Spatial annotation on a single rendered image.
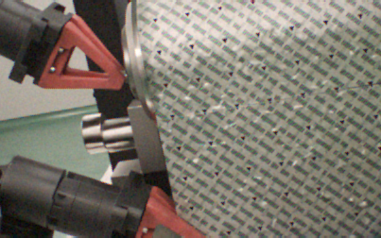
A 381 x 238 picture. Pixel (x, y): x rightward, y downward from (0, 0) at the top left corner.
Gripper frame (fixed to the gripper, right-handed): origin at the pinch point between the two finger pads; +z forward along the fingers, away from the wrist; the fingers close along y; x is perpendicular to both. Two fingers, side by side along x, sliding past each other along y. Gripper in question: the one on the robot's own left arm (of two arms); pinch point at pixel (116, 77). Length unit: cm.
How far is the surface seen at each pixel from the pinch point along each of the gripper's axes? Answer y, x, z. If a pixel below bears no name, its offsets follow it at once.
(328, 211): 9.5, -0.1, 22.4
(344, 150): 9.5, 5.6, 20.9
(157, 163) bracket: 1.0, -6.0, 7.3
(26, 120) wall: -552, -221, -54
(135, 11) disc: 6.5, 8.1, -1.0
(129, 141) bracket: -0.1, -5.5, 3.9
